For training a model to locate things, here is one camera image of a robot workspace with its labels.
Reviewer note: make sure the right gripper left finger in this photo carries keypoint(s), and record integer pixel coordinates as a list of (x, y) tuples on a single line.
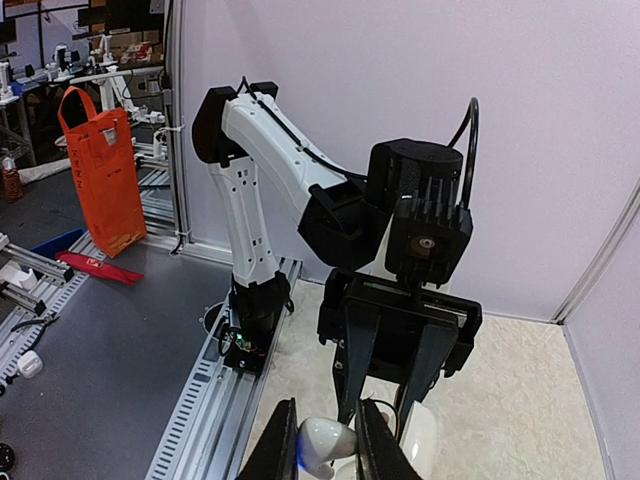
[(275, 454)]

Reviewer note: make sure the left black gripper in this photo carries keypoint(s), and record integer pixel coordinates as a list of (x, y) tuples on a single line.
[(391, 327)]

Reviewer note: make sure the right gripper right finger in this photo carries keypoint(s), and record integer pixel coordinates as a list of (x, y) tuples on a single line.
[(379, 457)]

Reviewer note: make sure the white charging case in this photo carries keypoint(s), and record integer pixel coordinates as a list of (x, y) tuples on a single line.
[(418, 441)]

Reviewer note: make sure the white stem earbud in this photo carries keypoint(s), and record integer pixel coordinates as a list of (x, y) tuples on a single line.
[(321, 441)]

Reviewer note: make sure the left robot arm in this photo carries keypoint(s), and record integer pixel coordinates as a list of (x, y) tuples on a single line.
[(242, 137)]

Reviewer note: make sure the white case on floor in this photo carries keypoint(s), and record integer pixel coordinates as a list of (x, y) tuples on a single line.
[(29, 364)]

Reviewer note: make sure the blue bin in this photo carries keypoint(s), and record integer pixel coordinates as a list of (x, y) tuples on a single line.
[(50, 248)]

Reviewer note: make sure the orange tote bag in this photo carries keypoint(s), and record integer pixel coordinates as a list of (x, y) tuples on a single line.
[(100, 150)]

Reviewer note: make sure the background workbench clutter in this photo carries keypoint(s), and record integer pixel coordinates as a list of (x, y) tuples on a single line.
[(113, 49)]

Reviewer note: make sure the aluminium front rail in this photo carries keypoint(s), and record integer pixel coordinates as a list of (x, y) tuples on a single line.
[(208, 431)]

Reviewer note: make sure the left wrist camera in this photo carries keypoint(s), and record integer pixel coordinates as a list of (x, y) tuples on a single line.
[(427, 239)]

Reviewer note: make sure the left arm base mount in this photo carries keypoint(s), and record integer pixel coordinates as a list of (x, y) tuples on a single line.
[(246, 332)]

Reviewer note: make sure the right aluminium frame post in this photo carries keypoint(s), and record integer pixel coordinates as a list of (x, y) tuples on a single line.
[(601, 260)]

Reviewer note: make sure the aluminium frame post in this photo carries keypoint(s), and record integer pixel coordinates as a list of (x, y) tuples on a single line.
[(175, 121), (601, 260)]

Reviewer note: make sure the pliers on rail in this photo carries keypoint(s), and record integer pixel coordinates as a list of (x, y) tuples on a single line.
[(44, 322)]

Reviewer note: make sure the left aluminium frame post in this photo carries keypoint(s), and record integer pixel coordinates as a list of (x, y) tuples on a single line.
[(175, 121)]

